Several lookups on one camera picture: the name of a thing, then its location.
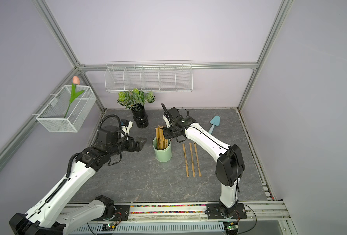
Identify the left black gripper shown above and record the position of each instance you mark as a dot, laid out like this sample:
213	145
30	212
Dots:
132	148

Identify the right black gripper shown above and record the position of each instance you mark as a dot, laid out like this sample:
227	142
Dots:
166	134

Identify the brown paper straw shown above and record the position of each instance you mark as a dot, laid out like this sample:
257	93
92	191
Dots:
185	158
197	158
192	160

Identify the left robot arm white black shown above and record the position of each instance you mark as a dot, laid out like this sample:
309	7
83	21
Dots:
81	167

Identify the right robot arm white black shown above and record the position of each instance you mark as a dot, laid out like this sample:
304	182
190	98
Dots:
229	159

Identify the bundle of brown paper straws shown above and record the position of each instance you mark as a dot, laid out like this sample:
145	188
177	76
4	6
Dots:
161	142

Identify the mint green storage cup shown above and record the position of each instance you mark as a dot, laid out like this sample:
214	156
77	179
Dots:
162	155

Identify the black plant pot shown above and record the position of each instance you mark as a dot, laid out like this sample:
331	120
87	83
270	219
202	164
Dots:
140	117

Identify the teal small spatula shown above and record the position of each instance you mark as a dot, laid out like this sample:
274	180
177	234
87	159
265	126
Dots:
215	121

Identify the green artificial plant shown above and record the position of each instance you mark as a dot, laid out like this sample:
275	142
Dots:
135	99

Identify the pink artificial tulip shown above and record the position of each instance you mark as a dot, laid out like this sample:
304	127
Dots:
74	94

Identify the white mesh basket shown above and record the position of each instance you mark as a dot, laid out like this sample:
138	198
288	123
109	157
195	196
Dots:
52	115

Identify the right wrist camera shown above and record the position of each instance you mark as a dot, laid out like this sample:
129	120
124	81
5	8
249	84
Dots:
173	113

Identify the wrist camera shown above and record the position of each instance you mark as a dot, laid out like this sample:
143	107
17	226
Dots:
173	113
110	134

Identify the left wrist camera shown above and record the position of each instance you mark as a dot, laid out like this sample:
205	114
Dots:
110	134

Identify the white wire wall shelf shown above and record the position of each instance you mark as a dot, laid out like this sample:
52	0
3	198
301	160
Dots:
155	76

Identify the aluminium front rail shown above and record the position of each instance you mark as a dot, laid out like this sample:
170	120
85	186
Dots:
156	212

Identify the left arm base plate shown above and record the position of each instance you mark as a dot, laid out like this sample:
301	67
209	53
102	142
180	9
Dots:
115	213

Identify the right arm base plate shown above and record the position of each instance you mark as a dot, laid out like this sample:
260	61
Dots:
219	211

